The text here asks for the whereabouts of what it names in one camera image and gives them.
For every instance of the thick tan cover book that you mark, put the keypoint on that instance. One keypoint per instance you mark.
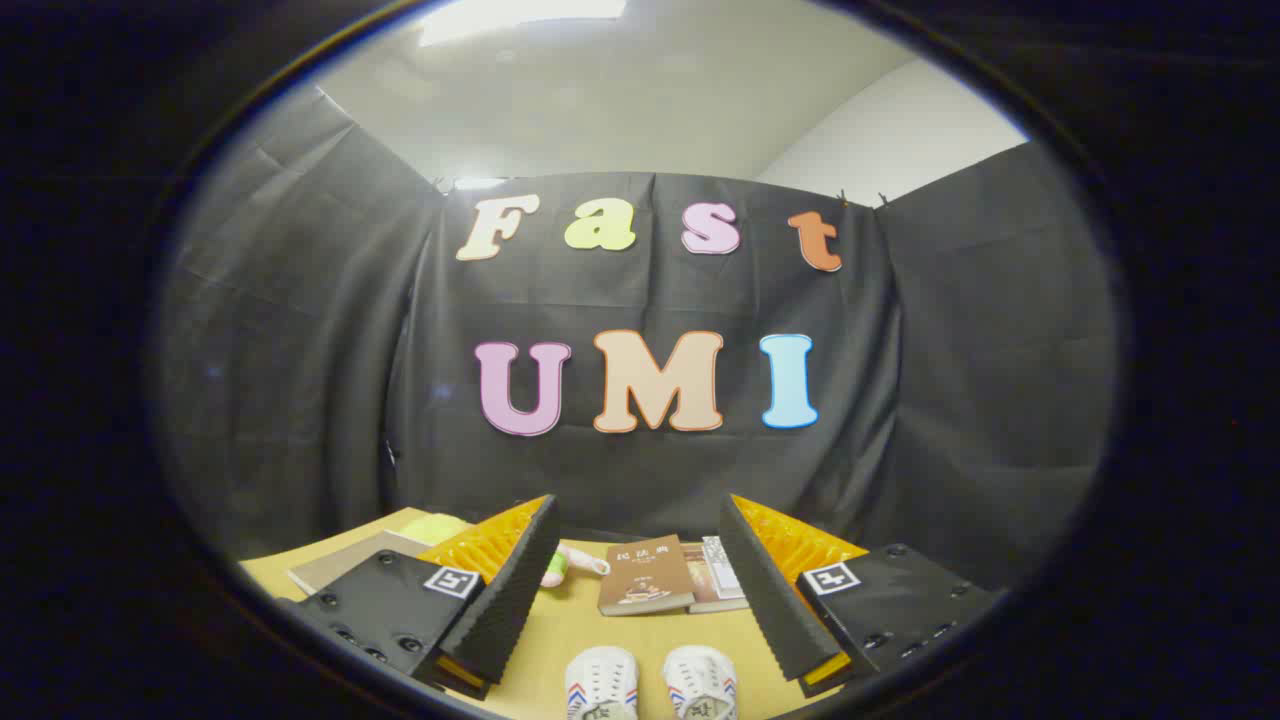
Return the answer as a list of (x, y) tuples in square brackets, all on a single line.
[(700, 592)]

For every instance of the black backdrop cloth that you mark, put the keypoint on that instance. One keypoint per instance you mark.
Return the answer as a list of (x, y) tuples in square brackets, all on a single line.
[(650, 480)]

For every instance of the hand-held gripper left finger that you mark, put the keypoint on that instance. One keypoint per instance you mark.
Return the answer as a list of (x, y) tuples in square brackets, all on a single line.
[(500, 600)]

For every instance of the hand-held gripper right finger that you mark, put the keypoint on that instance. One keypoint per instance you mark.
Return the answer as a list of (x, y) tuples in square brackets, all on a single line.
[(770, 600)]

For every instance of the ceiling light panel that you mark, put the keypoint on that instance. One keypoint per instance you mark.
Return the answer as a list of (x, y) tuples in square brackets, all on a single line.
[(520, 18)]

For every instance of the green and pink plush toy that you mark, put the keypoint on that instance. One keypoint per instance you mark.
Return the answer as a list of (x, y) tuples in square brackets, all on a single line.
[(555, 570)]

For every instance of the beige fabric storage box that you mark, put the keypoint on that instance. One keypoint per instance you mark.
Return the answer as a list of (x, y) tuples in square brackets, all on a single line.
[(340, 565)]

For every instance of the yellow plush toy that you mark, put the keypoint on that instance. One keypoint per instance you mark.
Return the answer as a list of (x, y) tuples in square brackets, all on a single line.
[(435, 528)]

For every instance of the white canvas shoe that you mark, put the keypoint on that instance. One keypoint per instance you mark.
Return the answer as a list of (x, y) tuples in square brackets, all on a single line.
[(600, 675), (700, 675)]

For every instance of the brown cover book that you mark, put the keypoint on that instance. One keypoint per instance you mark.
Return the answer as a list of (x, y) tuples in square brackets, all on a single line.
[(640, 575)]

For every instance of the white patterned cover book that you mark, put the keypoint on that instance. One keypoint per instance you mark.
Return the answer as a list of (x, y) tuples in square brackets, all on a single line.
[(722, 570)]

